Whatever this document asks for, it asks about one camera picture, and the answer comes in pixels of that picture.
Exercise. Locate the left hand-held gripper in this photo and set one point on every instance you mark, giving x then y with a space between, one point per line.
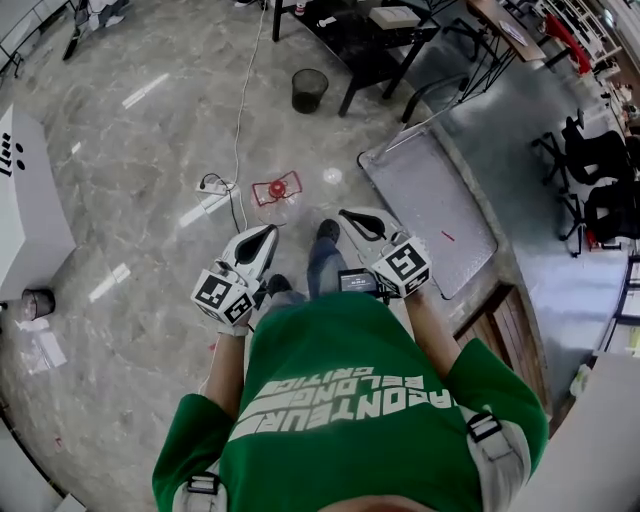
250 260

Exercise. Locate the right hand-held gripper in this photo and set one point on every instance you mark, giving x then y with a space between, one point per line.
372 240

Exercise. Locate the clear water jug red cap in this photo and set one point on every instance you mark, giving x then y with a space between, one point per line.
276 189

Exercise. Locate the person's right forearm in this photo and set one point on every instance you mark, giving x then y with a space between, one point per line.
432 330

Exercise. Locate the person's left forearm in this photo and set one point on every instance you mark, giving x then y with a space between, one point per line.
225 365

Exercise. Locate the grey marble floor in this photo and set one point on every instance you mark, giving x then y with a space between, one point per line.
150 200

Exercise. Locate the person's left black shoe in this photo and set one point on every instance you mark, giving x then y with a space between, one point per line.
278 284

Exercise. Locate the person's black shoe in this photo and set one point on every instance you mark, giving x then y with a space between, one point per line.
278 284
329 230

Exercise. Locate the black screen device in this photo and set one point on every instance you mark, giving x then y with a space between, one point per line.
357 281

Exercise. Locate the person's right black shoe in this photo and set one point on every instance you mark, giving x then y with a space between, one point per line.
329 230

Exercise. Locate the person's left jeans leg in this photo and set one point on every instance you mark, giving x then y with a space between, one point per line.
287 300

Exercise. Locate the person's jeans leg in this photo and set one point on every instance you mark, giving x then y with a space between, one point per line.
325 270
287 300

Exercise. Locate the person's right jeans leg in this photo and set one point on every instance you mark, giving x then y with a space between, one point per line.
325 270

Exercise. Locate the small red pen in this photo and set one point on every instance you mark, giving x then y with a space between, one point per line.
447 236

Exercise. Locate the white power strip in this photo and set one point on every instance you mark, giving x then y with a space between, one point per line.
215 188

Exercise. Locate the black mesh waste bin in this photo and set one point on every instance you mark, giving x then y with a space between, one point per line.
309 92

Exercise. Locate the person's green printed t-shirt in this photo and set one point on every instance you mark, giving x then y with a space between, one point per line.
350 400

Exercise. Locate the brown wooden cabinet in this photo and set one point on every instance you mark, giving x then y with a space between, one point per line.
510 335

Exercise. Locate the black low table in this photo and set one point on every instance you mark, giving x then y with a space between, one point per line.
370 45

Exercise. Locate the small dark waste bin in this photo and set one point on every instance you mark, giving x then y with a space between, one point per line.
38 303

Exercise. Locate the white papers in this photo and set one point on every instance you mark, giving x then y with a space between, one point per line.
45 347

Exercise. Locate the flat white box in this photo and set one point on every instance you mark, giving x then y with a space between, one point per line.
394 16

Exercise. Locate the white angular cabinet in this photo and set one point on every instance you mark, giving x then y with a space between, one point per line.
30 210

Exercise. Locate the black office chair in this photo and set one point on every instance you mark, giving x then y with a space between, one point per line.
612 215
592 155

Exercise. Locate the red chair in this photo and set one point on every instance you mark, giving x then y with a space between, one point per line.
567 42

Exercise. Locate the white counter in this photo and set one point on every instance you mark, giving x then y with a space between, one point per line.
590 430

